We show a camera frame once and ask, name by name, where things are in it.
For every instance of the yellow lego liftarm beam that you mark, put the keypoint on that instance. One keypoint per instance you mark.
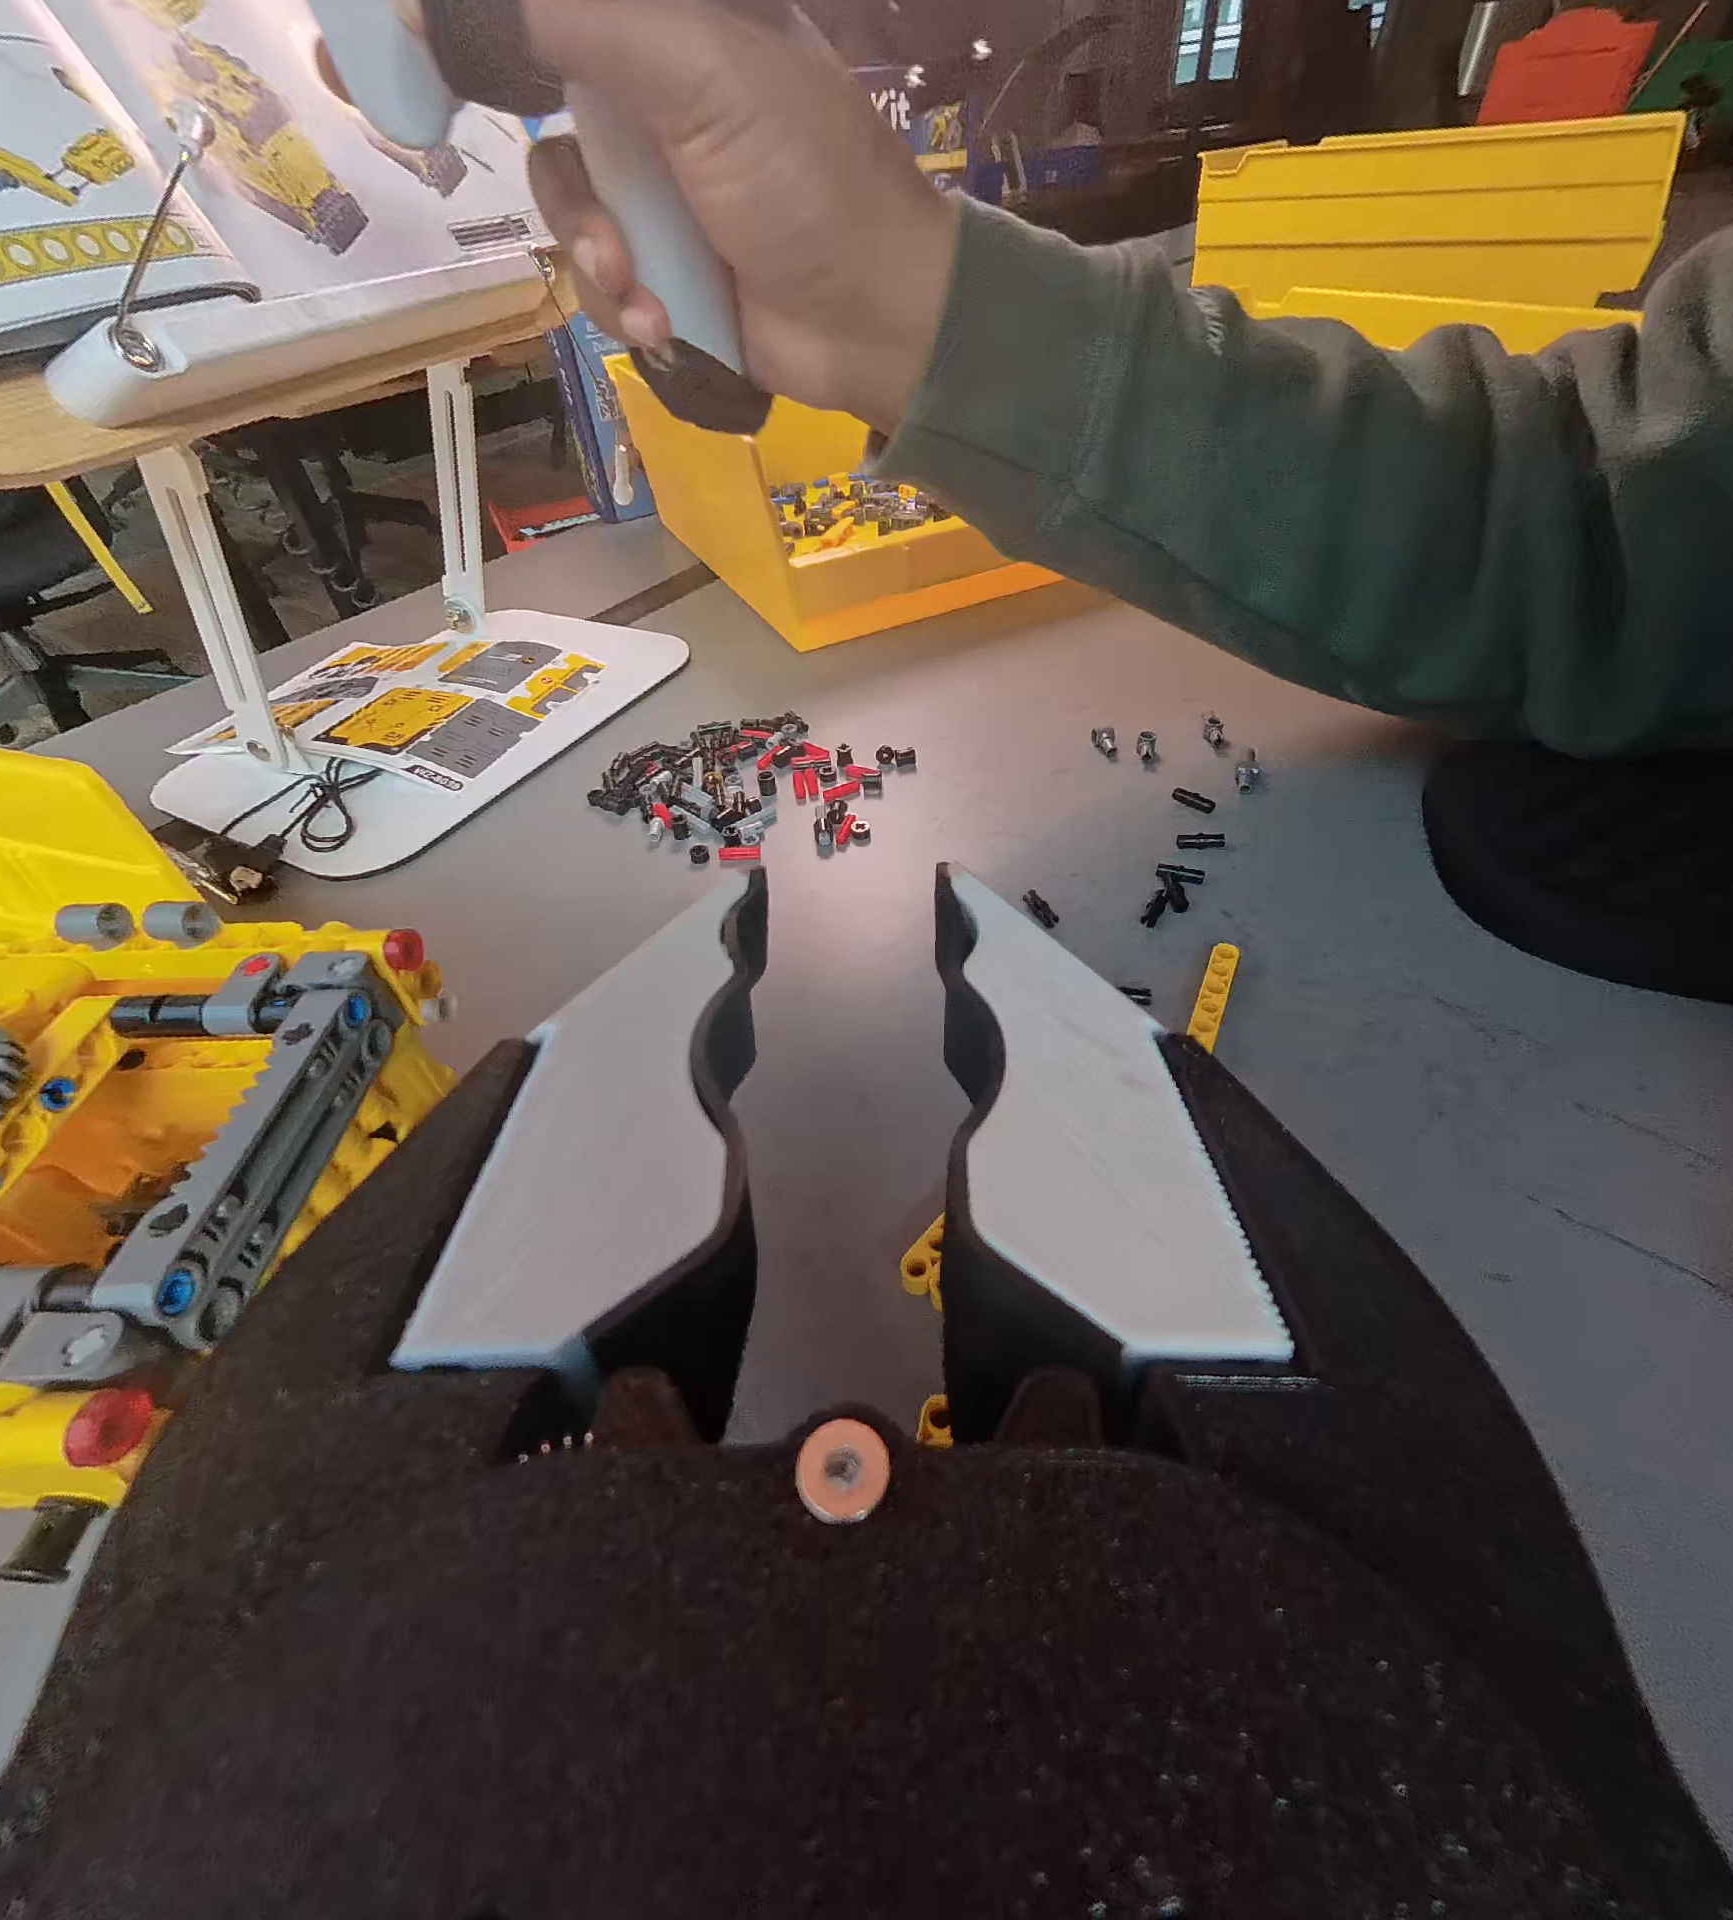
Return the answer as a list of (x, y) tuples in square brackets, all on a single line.
[(923, 1268), (1213, 998), (935, 1422)]

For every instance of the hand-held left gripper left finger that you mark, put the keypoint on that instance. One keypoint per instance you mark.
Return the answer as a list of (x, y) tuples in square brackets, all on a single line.
[(566, 1201)]

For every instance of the red plastic crate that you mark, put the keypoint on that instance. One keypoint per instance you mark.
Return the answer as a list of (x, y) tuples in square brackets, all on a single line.
[(1564, 68)]

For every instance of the yellow grey sticker sheet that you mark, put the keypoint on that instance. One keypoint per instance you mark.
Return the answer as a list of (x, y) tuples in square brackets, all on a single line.
[(401, 704)]

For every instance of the person's right hand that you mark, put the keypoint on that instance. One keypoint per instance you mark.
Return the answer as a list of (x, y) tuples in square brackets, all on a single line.
[(806, 194)]

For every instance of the white book stand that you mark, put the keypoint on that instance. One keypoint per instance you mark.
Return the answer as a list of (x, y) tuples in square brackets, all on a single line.
[(537, 720)]

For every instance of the person's right forearm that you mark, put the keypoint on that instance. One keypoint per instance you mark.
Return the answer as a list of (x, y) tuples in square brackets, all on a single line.
[(1332, 481)]

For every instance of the blue lego set box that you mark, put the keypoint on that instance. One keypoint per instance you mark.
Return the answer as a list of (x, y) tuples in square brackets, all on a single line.
[(588, 421)]

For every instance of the lego instruction booklet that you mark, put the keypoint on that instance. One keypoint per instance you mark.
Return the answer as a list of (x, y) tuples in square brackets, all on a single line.
[(26, 135)]

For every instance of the black bumpy cushion pad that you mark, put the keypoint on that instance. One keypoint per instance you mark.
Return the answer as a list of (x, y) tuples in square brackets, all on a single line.
[(1631, 884)]

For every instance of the pile of grey blue lego pieces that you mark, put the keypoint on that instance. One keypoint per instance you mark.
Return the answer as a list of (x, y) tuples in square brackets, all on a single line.
[(858, 511)]

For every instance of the yellow lego vehicle model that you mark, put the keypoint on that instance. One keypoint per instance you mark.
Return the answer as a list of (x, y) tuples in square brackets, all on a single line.
[(131, 1124)]

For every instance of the green plastic crate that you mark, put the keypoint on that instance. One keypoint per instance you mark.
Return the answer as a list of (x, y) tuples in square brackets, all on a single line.
[(1706, 72)]

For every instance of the pile of red black lego pieces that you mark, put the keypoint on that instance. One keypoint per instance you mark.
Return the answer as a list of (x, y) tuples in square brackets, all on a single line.
[(746, 788)]

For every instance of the black lego pins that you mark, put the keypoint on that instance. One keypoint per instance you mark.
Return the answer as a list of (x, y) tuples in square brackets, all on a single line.
[(1174, 889)]

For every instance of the small black clip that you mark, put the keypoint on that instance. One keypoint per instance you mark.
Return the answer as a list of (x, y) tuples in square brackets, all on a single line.
[(229, 873)]

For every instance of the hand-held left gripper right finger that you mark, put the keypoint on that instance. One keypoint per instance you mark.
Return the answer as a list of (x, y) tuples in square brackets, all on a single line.
[(1122, 1184)]

